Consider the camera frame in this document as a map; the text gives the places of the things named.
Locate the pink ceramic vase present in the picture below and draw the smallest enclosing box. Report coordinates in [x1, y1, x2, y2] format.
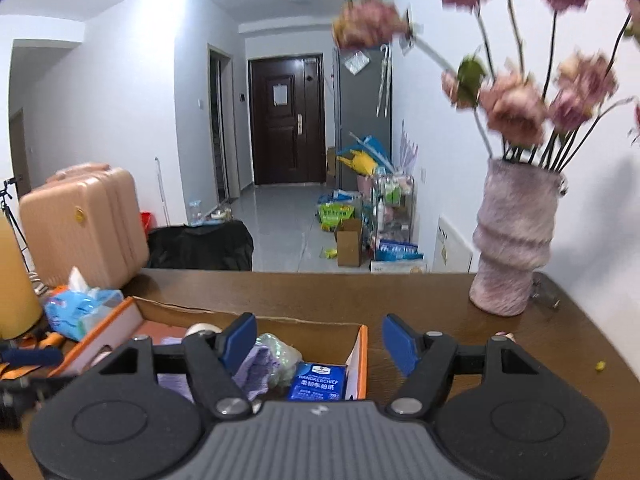
[470, 159, 565, 318]

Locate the pink ribbed suitcase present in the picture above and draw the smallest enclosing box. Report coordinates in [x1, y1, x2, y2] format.
[20, 162, 149, 289]

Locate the red cardboard box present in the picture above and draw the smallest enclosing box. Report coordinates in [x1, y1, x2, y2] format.
[50, 297, 368, 400]

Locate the black bag on floor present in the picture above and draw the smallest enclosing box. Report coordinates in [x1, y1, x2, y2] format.
[145, 220, 254, 271]

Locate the lavender cloth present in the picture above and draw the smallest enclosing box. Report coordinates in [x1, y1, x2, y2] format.
[233, 344, 280, 402]

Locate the dark brown door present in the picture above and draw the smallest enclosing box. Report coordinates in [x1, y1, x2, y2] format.
[248, 54, 326, 185]

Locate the metal trolley rack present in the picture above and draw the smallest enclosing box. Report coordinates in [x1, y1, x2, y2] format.
[370, 174, 416, 252]

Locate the purple fluffy headband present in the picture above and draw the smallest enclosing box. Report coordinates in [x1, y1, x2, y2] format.
[157, 374, 194, 403]

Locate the red yellow sponge block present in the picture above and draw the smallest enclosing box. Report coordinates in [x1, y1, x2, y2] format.
[131, 320, 186, 344]

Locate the yellow toy on pile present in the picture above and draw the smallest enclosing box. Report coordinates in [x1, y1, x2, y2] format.
[336, 150, 378, 177]

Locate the orange strap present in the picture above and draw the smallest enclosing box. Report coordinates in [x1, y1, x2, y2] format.
[0, 331, 68, 380]

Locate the small cardboard box on floor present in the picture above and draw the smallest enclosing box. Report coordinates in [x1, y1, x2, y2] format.
[334, 218, 362, 268]

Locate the grey refrigerator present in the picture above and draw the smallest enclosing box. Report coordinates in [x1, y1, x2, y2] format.
[333, 44, 394, 194]

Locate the blue handkerchief tissue pack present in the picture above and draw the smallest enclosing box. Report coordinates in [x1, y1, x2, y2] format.
[288, 362, 347, 402]

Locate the white mesh bath ball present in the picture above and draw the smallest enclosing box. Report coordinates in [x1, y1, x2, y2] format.
[257, 333, 303, 389]

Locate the yellow thermos jug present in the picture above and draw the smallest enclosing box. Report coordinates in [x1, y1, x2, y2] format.
[0, 217, 43, 339]

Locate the white round sponge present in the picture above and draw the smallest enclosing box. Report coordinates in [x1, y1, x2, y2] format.
[184, 323, 222, 337]

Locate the dried pink rose bouquet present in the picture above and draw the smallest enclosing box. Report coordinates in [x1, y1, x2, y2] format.
[330, 0, 640, 174]

